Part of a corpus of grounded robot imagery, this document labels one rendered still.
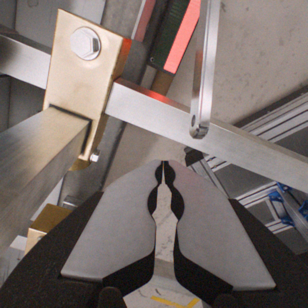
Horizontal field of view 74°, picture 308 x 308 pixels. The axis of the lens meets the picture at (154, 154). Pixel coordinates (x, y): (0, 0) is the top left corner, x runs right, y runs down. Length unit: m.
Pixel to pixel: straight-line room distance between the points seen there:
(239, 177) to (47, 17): 0.92
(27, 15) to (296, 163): 0.46
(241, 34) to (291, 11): 0.21
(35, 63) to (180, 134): 0.14
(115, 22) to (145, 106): 0.17
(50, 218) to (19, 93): 0.27
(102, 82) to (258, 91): 1.01
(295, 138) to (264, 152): 0.83
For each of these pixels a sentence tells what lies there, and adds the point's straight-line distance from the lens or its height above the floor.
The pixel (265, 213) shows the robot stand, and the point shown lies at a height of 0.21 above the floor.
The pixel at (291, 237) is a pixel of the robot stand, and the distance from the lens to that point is 1.45.
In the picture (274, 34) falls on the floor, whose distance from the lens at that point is 1.14.
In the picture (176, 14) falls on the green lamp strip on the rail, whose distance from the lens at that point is 0.33.
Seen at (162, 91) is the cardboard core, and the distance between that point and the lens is 0.97.
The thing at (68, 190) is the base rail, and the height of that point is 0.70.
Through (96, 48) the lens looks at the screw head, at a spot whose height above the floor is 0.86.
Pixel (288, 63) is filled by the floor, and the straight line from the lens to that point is 1.18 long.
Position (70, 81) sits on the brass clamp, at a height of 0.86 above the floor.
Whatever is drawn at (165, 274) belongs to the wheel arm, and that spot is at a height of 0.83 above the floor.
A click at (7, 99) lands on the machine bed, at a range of 0.52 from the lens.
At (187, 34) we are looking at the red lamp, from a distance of 0.33.
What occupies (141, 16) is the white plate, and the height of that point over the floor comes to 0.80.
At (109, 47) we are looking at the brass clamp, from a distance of 0.18.
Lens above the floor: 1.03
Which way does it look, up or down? 62 degrees down
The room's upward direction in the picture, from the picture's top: 175 degrees counter-clockwise
